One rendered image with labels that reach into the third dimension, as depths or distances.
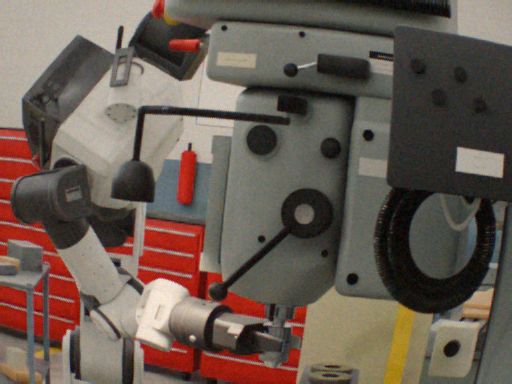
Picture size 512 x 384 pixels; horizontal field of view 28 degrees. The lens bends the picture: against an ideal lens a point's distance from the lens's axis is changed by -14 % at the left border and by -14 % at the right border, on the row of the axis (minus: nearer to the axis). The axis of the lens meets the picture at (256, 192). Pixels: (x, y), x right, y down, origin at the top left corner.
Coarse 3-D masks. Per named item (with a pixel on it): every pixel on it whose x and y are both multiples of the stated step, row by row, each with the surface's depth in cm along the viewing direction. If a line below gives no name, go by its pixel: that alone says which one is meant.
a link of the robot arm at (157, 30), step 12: (156, 24) 222; (168, 24) 221; (180, 24) 219; (144, 36) 223; (156, 36) 222; (168, 36) 221; (180, 36) 220; (192, 36) 221; (156, 48) 223; (168, 48) 222; (180, 60) 222
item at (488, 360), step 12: (504, 216) 154; (504, 228) 154; (504, 240) 153; (504, 252) 153; (504, 264) 153; (504, 276) 153; (504, 288) 153; (492, 300) 155; (504, 300) 153; (492, 312) 154; (504, 312) 153; (492, 324) 153; (504, 324) 153; (492, 336) 153; (504, 336) 152; (492, 348) 153; (504, 348) 151; (480, 360) 155; (492, 360) 153; (504, 360) 151; (480, 372) 154; (492, 372) 152; (504, 372) 150
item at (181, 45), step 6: (174, 42) 193; (180, 42) 192; (186, 42) 192; (192, 42) 192; (198, 42) 192; (174, 48) 193; (180, 48) 192; (186, 48) 192; (192, 48) 192; (198, 48) 192; (204, 48) 192
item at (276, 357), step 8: (272, 336) 177; (280, 336) 177; (288, 336) 178; (288, 344) 178; (264, 352) 178; (272, 352) 177; (280, 352) 178; (288, 352) 179; (264, 360) 178; (272, 360) 177; (280, 360) 178
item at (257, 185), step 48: (240, 96) 172; (336, 96) 168; (240, 144) 171; (288, 144) 168; (240, 192) 171; (288, 192) 169; (336, 192) 167; (240, 240) 171; (288, 240) 169; (336, 240) 168; (240, 288) 174; (288, 288) 171
